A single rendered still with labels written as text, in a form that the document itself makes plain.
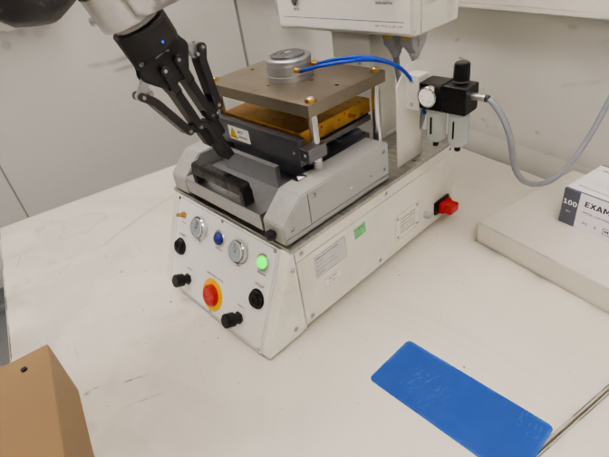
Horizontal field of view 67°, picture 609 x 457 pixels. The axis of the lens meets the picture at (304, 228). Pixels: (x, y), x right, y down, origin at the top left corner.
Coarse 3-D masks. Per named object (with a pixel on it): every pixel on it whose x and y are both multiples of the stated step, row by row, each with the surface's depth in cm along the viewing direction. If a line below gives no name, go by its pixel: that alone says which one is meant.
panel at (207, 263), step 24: (192, 216) 87; (216, 216) 81; (192, 240) 87; (264, 240) 73; (192, 264) 88; (216, 264) 82; (240, 264) 77; (192, 288) 89; (240, 288) 78; (264, 288) 74; (216, 312) 84; (240, 312) 78; (264, 312) 74; (240, 336) 79; (264, 336) 75
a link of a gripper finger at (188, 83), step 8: (176, 56) 62; (176, 64) 63; (184, 64) 64; (184, 72) 64; (184, 80) 65; (192, 80) 65; (184, 88) 68; (192, 88) 66; (192, 96) 68; (200, 96) 68; (200, 104) 68; (208, 104) 69; (200, 112) 71; (208, 112) 70; (216, 120) 70
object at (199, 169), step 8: (200, 160) 80; (192, 168) 80; (200, 168) 78; (208, 168) 77; (216, 168) 77; (200, 176) 79; (208, 176) 77; (216, 176) 75; (224, 176) 74; (232, 176) 73; (216, 184) 76; (224, 184) 74; (232, 184) 72; (240, 184) 71; (248, 184) 72; (232, 192) 74; (240, 192) 71; (248, 192) 72; (240, 200) 73; (248, 200) 73
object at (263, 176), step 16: (224, 160) 88; (240, 160) 81; (256, 160) 77; (192, 176) 84; (240, 176) 82; (256, 176) 79; (272, 176) 76; (288, 176) 79; (192, 192) 85; (208, 192) 80; (224, 192) 78; (256, 192) 76; (272, 192) 76; (224, 208) 78; (240, 208) 74; (256, 208) 72; (256, 224) 72
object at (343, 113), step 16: (240, 112) 83; (256, 112) 82; (272, 112) 81; (336, 112) 77; (352, 112) 78; (272, 128) 76; (288, 128) 74; (304, 128) 73; (320, 128) 74; (336, 128) 77; (352, 128) 80
